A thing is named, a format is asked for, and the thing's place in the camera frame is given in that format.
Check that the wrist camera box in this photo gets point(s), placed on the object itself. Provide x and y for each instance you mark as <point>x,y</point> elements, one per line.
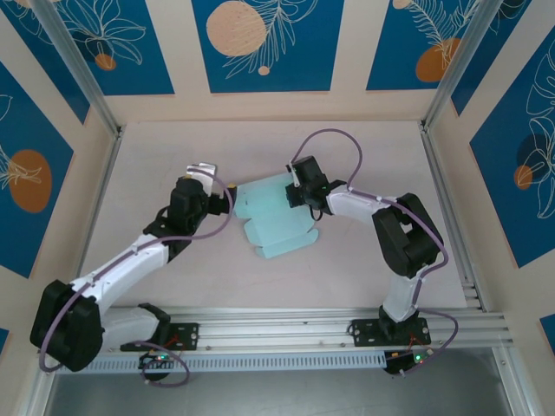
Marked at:
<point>292,173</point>
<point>201,171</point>

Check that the right controller board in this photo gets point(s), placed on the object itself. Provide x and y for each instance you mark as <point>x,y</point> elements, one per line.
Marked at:
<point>412,359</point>

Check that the aluminium side rail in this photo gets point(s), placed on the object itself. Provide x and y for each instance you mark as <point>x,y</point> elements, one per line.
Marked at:
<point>102,186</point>
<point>438,173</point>

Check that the blue floral wall panel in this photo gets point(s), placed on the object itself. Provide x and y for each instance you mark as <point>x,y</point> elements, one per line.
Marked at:
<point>30,173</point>
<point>516,173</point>
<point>269,43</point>
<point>503,43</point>
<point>403,43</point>
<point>130,52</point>
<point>47,73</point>

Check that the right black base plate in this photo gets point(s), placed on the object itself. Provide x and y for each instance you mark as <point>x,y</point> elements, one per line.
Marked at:
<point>366,331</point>

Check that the light blue paper box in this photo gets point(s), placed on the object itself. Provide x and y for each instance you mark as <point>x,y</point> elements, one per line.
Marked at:
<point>269,203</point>

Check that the controller board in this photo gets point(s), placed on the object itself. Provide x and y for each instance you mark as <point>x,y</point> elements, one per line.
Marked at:
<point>412,359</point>
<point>158,359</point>

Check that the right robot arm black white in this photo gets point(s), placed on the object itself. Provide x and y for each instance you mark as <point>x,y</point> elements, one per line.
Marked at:
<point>403,234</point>

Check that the grey metal sheet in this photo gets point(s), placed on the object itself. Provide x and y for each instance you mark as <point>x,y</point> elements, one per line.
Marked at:
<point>277,394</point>

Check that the left controller board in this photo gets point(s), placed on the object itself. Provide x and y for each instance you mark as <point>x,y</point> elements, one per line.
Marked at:
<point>158,359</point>

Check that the aluminium corner post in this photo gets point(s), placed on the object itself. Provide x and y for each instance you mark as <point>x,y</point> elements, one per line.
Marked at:
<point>455,65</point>
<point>78,56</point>

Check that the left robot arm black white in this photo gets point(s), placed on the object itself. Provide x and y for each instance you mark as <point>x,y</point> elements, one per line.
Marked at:
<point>117,268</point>

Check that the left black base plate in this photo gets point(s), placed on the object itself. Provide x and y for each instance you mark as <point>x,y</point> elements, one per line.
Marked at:
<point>188,336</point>

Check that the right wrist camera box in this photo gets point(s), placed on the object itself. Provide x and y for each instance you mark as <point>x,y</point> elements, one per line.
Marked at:
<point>292,173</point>

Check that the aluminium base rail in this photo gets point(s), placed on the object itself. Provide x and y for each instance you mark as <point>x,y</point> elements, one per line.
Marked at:
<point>277,329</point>

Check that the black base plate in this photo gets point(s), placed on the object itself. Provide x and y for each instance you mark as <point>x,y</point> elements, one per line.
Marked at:
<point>188,336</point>
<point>366,331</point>

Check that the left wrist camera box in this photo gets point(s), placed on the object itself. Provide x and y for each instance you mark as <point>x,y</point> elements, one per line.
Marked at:
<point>201,171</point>

